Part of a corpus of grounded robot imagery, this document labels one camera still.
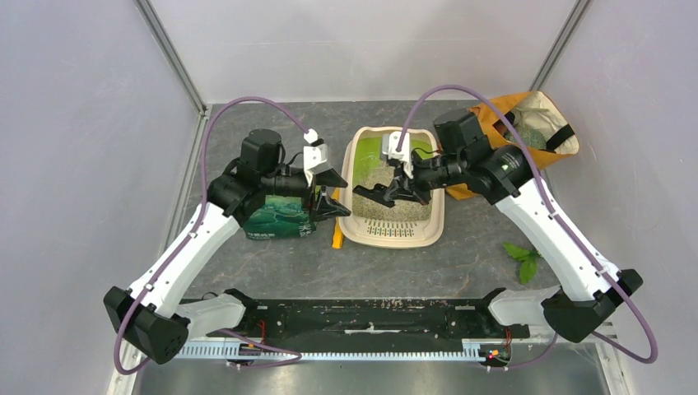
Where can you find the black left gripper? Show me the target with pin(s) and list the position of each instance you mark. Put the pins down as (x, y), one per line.
(326, 207)

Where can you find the green cat litter bag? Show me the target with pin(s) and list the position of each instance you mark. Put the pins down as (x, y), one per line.
(279, 218)

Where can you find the yellow plastic scoop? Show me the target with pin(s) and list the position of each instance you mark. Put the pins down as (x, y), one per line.
(338, 236)

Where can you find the green melon in bag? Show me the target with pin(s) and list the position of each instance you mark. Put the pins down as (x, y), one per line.
(531, 137)

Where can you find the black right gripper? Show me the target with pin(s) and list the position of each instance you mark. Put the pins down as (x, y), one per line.
(396, 186)

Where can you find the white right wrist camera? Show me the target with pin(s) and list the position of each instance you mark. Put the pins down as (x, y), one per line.
(395, 146)

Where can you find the beige green litter box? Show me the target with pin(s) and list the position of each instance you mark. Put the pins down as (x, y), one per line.
(407, 225)

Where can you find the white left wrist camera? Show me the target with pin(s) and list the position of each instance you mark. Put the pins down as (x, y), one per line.
(315, 156)

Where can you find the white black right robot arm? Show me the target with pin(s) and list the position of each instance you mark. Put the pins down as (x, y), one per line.
(590, 286)

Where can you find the white radish with leaves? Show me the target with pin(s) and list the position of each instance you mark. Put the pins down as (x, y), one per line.
(527, 258)

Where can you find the black clip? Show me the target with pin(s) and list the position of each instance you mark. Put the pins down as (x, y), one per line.
(373, 193)

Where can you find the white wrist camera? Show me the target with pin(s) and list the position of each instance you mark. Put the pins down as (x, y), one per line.
(315, 156)
(395, 146)

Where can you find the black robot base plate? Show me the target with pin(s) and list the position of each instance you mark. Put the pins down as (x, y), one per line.
(373, 325)

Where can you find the orange tote bag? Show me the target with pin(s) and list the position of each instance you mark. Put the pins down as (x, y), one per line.
(541, 125)

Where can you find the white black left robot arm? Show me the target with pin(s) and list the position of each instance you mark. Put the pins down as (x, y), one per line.
(148, 314)

